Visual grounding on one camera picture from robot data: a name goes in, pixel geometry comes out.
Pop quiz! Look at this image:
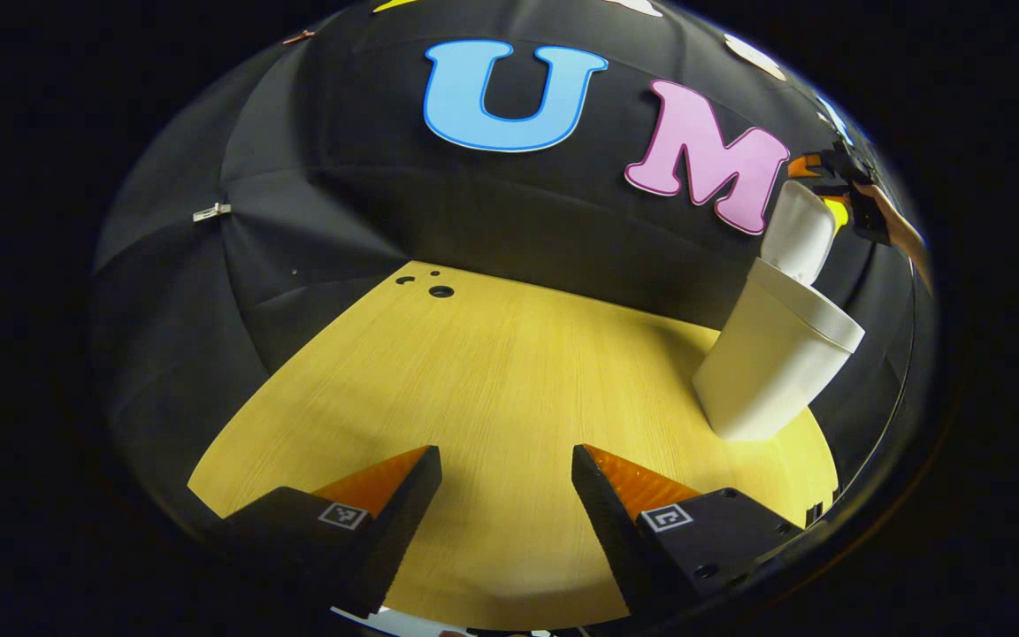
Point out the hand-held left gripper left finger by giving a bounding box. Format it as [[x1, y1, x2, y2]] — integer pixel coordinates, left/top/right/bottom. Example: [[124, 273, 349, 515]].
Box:
[[222, 445, 442, 618]]

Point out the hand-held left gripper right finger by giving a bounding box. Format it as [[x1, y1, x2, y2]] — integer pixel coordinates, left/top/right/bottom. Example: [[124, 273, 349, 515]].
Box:
[[571, 443, 807, 621]]

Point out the white desktop garbage bin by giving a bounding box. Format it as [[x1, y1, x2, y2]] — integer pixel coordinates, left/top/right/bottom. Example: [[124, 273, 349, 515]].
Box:
[[692, 180, 866, 442]]

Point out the wooden desktop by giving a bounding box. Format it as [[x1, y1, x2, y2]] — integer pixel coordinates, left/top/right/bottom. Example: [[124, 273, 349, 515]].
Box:
[[188, 260, 839, 631]]

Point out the black backdrop cloth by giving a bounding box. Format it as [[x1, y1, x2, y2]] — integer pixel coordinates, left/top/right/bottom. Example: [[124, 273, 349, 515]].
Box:
[[89, 0, 926, 549]]

